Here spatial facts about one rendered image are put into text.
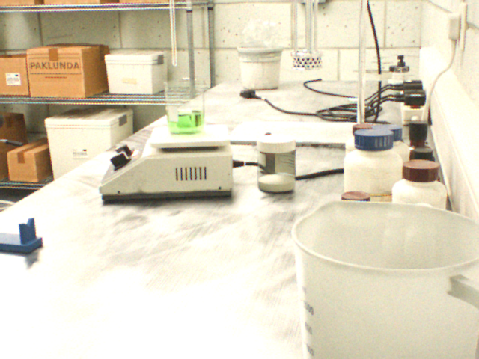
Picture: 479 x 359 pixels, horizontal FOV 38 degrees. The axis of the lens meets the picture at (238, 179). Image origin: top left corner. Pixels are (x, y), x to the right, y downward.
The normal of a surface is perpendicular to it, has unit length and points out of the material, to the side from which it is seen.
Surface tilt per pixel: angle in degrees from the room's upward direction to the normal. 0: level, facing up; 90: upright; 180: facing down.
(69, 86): 91
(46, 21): 90
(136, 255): 0
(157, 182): 90
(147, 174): 90
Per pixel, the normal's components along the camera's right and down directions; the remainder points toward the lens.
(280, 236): -0.03, -0.96
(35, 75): -0.24, 0.30
